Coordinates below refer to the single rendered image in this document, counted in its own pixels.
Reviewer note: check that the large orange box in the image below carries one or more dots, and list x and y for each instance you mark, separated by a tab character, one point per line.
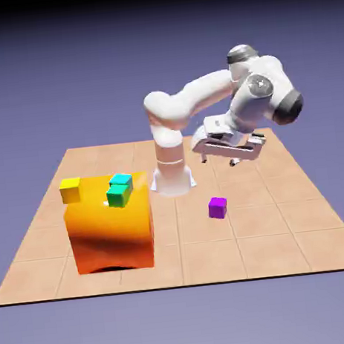
109	226

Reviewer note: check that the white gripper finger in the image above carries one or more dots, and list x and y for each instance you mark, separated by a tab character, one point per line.
203	158
234	161

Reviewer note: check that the small purple cube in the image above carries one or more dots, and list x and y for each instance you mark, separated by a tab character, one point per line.
217	208

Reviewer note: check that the small cyan cube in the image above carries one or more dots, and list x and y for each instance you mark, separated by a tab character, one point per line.
120	179

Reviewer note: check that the small green cube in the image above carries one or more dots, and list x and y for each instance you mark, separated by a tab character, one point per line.
118	195

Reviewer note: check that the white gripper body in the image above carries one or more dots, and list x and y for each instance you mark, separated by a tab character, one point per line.
229	150

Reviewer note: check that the small yellow cube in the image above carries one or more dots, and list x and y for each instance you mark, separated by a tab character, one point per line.
70	190

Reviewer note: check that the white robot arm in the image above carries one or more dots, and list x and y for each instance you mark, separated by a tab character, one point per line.
165	107

